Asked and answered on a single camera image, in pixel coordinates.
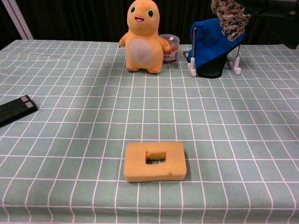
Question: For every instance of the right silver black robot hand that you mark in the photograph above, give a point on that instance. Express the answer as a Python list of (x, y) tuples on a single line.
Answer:
[(275, 7)]

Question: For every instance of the blue cloth with black lining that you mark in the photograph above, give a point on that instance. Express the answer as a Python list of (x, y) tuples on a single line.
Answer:
[(208, 51)]

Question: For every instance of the clear plastic snack jar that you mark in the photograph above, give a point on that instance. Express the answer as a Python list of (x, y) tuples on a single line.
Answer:
[(171, 50)]

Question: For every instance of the yellow plush dinosaur toy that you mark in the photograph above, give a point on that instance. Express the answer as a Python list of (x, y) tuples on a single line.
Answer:
[(142, 35)]

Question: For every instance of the green checkered tablecloth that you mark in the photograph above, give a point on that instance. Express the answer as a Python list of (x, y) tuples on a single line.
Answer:
[(210, 140)]

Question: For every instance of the yellow sponge with rectangular hole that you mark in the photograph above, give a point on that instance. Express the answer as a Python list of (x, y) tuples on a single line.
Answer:
[(140, 168)]

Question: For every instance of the black folded bar stand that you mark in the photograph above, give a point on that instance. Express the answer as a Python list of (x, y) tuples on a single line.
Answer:
[(14, 110)]

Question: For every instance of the white frame post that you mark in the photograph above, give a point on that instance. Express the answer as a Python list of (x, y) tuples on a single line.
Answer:
[(19, 21)]

